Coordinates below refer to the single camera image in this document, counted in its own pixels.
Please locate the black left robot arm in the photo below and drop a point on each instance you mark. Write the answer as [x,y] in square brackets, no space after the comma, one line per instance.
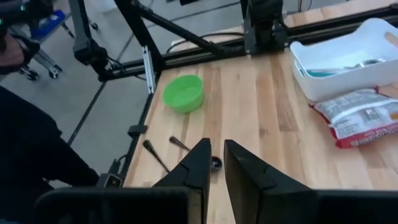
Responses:
[264,25]

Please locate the green plastic bowl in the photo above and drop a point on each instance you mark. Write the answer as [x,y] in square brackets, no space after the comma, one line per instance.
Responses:
[183,95]

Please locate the person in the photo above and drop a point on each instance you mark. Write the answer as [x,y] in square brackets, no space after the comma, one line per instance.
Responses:
[31,155]

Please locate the small black table camera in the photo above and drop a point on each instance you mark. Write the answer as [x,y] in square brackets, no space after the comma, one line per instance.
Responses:
[109,180]

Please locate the white plastic bin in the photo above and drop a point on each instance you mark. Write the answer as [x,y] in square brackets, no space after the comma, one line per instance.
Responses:
[342,84]

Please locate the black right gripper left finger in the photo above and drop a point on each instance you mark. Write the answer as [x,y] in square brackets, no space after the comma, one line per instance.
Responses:
[124,205]

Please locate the black metal spoon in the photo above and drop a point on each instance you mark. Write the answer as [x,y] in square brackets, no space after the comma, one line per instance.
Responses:
[216,163]
[155,154]

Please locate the silver metal spoon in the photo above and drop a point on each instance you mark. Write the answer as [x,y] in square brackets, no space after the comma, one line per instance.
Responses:
[363,63]

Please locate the red ramen packet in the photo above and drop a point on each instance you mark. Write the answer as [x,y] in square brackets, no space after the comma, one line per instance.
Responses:
[360,118]

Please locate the black aluminium table frame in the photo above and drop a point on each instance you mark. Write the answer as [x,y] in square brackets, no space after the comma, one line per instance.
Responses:
[192,59]

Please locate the grey wheeled cart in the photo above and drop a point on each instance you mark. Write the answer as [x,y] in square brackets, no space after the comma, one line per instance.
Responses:
[46,23]

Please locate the person's hand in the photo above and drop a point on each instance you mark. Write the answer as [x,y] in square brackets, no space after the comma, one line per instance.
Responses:
[11,51]

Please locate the teal plastic spoon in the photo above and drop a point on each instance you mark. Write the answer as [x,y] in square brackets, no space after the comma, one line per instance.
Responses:
[320,74]

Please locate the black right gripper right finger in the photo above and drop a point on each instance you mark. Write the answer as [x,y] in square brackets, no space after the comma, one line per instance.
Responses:
[273,202]

